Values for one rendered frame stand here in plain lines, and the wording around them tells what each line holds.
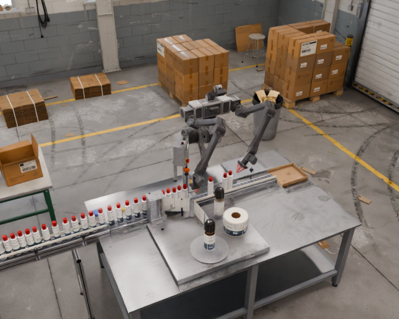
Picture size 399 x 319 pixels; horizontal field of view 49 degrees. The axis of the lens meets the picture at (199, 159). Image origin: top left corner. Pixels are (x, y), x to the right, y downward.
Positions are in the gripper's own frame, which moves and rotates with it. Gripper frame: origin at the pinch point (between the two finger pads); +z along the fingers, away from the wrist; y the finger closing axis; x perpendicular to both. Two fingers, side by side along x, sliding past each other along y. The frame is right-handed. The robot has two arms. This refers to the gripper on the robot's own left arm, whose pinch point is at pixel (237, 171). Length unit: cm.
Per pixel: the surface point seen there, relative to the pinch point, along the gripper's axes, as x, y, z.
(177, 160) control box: -61, -3, 16
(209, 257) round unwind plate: -36, 68, 55
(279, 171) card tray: 58, -9, -19
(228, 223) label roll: -24, 51, 30
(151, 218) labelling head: -61, 13, 67
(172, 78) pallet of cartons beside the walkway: 108, -355, -9
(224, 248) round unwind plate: -25, 64, 45
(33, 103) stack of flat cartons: -54, -385, 145
